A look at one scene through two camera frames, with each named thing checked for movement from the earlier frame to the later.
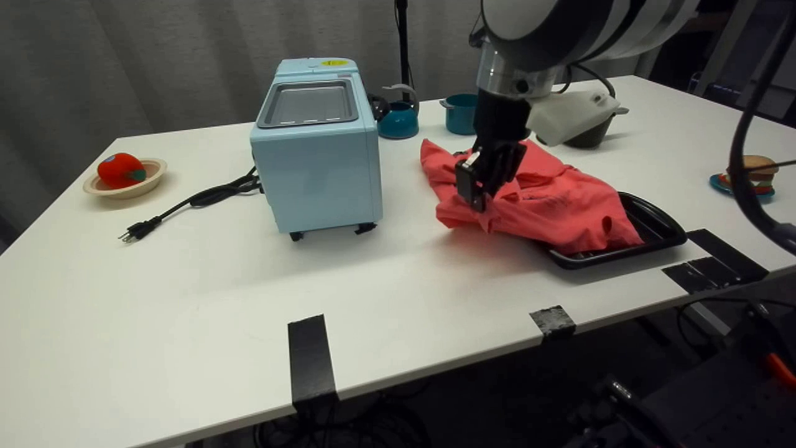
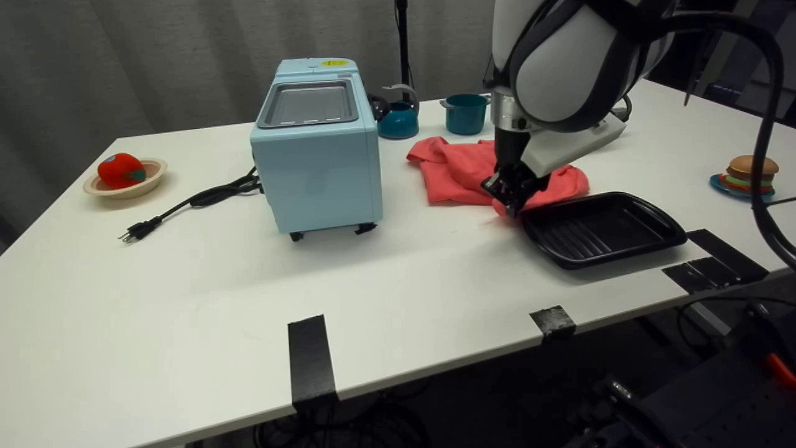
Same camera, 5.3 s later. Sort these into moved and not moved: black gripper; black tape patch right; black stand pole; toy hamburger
Moved: black gripper
Not moved: black tape patch right; black stand pole; toy hamburger
